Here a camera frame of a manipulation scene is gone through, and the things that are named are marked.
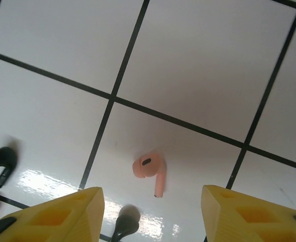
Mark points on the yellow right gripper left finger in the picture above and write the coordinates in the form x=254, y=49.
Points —
x=87, y=221

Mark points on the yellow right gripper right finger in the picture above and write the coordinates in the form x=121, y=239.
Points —
x=221, y=221

